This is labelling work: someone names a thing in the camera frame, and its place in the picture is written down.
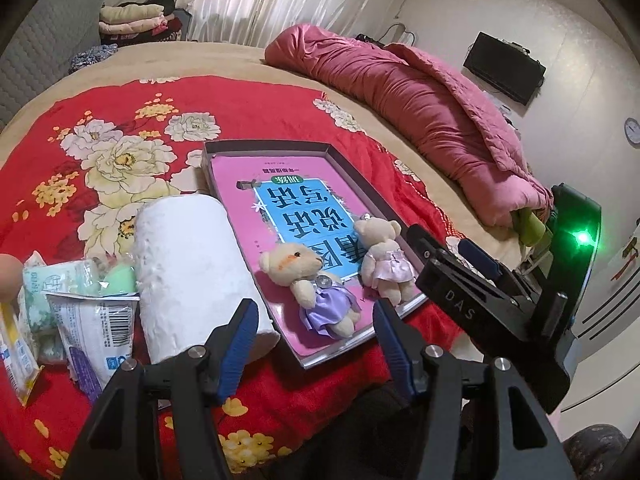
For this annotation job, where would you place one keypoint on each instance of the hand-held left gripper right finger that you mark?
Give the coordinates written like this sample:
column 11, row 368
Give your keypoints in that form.
column 395, row 355

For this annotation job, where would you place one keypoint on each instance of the blue patterned cloth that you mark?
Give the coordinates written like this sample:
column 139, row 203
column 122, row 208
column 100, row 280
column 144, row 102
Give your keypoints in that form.
column 92, row 57

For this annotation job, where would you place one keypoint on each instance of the teddy bear purple dress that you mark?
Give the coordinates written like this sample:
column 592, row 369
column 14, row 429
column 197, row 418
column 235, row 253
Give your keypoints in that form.
column 295, row 260

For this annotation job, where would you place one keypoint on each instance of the green patterned tissue pack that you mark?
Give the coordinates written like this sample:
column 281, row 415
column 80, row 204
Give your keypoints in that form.
column 50, row 280

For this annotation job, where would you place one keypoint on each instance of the round wall clock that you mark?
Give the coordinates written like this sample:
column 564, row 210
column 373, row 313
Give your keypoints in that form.
column 633, row 131

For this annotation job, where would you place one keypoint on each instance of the beige bed sheet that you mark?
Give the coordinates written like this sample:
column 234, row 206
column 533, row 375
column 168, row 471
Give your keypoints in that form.
column 200, row 60

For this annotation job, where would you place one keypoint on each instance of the pink quilt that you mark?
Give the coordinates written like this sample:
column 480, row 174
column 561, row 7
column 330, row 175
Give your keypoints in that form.
column 400, row 90

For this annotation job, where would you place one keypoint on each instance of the white paper towel roll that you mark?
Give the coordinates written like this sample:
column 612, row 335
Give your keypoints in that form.
column 190, row 260

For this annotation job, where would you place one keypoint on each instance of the green cloth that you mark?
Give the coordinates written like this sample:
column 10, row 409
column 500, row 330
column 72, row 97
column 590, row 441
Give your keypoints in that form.
column 531, row 227

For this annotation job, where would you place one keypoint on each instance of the white cabinet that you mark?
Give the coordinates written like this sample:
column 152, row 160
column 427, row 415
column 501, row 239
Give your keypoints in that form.
column 615, row 320

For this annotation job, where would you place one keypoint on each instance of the teddy bear pink dress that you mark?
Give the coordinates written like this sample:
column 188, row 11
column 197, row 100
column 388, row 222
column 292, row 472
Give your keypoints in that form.
column 375, row 235

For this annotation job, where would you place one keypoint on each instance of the pink book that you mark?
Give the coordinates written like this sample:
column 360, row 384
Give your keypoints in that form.
column 300, row 210

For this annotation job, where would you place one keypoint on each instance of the white blue tissue pack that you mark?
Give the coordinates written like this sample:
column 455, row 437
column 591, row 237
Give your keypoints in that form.
column 95, row 325

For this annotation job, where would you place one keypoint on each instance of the grey quilted headboard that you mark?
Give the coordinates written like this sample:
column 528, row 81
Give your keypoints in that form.
column 40, row 50

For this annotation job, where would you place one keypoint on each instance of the grey shallow box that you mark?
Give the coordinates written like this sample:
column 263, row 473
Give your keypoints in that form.
column 270, row 146

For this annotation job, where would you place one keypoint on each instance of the black television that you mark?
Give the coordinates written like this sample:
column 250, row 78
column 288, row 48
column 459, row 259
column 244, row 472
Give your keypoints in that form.
column 505, row 67

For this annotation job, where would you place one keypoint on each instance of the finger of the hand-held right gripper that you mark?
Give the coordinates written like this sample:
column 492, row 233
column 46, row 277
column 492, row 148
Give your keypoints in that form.
column 460, row 295
column 480, row 257

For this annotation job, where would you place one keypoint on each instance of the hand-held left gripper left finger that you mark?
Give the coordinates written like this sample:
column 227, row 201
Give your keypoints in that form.
column 235, row 355

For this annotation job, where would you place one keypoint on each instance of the yellow white tissue pack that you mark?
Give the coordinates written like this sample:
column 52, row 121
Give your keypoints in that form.
column 17, row 360

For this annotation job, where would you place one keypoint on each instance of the stack of folded clothes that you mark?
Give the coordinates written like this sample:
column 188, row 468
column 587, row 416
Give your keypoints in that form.
column 130, row 15

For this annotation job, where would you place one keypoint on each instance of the green sponge in bag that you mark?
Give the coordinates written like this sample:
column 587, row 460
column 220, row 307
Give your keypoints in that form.
column 120, row 277

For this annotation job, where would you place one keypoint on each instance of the red floral blanket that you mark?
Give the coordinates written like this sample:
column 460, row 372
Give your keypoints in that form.
column 100, row 110

